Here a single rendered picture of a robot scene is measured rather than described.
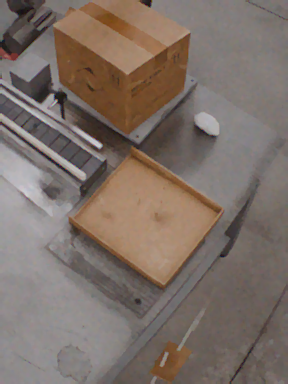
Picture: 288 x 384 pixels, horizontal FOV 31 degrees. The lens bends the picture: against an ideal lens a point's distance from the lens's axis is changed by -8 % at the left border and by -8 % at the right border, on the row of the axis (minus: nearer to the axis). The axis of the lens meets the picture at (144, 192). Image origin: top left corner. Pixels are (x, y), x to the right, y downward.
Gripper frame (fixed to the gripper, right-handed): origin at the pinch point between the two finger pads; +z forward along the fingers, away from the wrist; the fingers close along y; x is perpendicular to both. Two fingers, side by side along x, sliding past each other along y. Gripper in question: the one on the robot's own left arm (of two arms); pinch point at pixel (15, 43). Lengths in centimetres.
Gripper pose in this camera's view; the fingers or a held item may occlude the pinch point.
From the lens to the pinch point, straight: 136.7
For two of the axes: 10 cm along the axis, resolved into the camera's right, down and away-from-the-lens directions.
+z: -5.6, 0.7, 8.3
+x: 6.6, 6.4, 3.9
